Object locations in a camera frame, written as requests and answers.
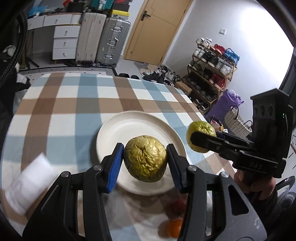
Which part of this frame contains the smooth yellow-green guava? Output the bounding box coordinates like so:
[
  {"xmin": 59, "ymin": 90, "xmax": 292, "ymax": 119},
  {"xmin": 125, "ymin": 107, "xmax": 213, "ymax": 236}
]
[{"xmin": 186, "ymin": 121, "xmax": 217, "ymax": 153}]

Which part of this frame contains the red tomato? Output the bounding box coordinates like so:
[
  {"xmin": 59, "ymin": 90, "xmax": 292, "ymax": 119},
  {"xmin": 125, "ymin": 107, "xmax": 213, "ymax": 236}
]
[{"xmin": 170, "ymin": 198, "xmax": 187, "ymax": 216}]

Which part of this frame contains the orange tangerine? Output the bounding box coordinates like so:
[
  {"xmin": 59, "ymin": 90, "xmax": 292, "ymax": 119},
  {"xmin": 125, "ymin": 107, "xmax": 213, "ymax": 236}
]
[{"xmin": 166, "ymin": 219, "xmax": 183, "ymax": 238}]

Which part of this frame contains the wrinkled yellow guava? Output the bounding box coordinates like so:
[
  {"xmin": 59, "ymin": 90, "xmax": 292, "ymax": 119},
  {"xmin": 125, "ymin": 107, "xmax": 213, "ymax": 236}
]
[{"xmin": 123, "ymin": 135, "xmax": 168, "ymax": 183}]

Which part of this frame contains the person's right hand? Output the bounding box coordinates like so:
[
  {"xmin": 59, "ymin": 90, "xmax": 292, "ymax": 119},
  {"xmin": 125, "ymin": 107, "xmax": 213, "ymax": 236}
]
[{"xmin": 234, "ymin": 170, "xmax": 276, "ymax": 200}]

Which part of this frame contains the black basket with snacks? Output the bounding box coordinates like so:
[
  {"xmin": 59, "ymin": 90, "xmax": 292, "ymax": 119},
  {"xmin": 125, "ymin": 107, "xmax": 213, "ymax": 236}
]
[{"xmin": 207, "ymin": 116, "xmax": 228, "ymax": 133}]

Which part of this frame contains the woven basket bag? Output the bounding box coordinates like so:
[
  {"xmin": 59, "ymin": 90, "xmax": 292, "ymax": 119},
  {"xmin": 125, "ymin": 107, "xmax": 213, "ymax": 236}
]
[{"xmin": 224, "ymin": 105, "xmax": 253, "ymax": 138}]

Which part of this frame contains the purple bag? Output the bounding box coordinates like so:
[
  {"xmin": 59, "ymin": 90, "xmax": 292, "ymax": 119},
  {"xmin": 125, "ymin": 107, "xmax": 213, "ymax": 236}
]
[{"xmin": 205, "ymin": 89, "xmax": 244, "ymax": 122}]

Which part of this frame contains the white paper towel roll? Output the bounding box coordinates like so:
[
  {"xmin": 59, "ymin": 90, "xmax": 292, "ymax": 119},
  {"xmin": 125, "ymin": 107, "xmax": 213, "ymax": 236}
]
[{"xmin": 5, "ymin": 153, "xmax": 58, "ymax": 215}]

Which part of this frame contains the cardboard box on floor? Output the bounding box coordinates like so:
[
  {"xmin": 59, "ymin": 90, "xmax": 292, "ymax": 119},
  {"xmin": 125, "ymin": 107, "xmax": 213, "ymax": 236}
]
[{"xmin": 174, "ymin": 81, "xmax": 192, "ymax": 96}]

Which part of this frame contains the wooden shoe rack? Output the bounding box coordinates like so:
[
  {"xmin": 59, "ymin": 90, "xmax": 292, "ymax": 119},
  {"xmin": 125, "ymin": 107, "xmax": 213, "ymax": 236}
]
[{"xmin": 183, "ymin": 38, "xmax": 240, "ymax": 114}]

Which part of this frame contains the cream round plate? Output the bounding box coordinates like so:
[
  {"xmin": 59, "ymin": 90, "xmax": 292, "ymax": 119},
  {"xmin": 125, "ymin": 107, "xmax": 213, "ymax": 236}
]
[{"xmin": 96, "ymin": 111, "xmax": 186, "ymax": 196}]

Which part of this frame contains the checkered tablecloth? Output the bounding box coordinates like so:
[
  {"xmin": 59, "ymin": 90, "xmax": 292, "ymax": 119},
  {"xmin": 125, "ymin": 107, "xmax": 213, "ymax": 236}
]
[{"xmin": 1, "ymin": 73, "xmax": 235, "ymax": 240}]

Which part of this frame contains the grey door mat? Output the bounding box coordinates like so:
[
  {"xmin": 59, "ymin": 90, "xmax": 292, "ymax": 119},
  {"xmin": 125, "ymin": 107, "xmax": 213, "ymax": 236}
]
[{"xmin": 134, "ymin": 61, "xmax": 158, "ymax": 75}]

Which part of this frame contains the pair of black slippers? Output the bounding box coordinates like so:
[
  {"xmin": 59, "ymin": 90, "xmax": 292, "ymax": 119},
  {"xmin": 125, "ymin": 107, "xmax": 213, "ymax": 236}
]
[{"xmin": 118, "ymin": 73, "xmax": 139, "ymax": 79}]

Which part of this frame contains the wooden door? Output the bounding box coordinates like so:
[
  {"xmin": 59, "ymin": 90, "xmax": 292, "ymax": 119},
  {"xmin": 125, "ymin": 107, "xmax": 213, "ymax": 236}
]
[{"xmin": 125, "ymin": 1, "xmax": 192, "ymax": 65}]

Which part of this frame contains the black clothes pile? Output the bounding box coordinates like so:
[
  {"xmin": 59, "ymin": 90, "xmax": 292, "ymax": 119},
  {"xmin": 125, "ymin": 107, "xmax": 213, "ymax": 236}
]
[{"xmin": 0, "ymin": 45, "xmax": 31, "ymax": 144}]

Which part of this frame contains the silver suitcase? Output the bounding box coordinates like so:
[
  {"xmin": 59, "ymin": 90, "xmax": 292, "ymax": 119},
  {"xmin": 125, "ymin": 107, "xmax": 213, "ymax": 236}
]
[{"xmin": 95, "ymin": 17, "xmax": 130, "ymax": 68}]

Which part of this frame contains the stack of shoe boxes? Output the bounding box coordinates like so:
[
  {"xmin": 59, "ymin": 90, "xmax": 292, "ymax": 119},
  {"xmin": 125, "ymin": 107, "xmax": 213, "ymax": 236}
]
[{"xmin": 111, "ymin": 0, "xmax": 130, "ymax": 16}]

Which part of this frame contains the beige suitcase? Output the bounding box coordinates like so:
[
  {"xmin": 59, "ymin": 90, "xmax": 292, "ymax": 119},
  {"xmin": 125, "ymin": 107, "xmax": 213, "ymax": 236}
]
[{"xmin": 75, "ymin": 13, "xmax": 106, "ymax": 62}]

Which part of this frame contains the white drawer desk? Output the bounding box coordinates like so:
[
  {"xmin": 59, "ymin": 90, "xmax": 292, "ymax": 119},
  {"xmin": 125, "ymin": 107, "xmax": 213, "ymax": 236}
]
[{"xmin": 27, "ymin": 13, "xmax": 82, "ymax": 61}]

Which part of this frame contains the light switch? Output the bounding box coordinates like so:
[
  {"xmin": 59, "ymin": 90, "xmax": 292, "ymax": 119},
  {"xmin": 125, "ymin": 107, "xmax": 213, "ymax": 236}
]
[{"xmin": 219, "ymin": 29, "xmax": 226, "ymax": 35}]

